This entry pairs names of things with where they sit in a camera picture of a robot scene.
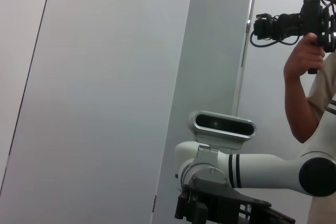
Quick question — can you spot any black video camera rig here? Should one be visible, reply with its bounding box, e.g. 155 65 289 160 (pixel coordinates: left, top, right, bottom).
249 0 336 75

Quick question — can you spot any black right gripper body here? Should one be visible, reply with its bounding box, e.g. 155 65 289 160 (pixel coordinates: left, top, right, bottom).
174 184 272 224

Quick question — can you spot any bystander bare forearm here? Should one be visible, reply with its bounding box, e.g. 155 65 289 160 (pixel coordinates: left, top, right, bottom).
285 71 320 144

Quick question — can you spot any bystander bare hand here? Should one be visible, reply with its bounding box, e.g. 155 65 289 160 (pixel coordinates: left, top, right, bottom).
284 33 325 78

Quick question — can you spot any silver right wrist depth camera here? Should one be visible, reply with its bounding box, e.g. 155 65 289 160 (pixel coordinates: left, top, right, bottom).
185 110 257 151

